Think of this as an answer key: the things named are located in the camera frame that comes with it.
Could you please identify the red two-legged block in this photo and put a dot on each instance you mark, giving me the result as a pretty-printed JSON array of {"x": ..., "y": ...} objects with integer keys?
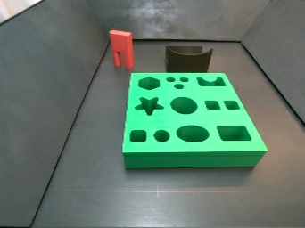
[{"x": 121, "y": 48}]

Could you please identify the green shape sorting board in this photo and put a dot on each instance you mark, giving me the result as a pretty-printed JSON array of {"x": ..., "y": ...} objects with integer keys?
[{"x": 186, "y": 121}]

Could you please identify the black curved holder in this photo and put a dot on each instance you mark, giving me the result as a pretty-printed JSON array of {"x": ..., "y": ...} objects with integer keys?
[{"x": 187, "y": 59}]

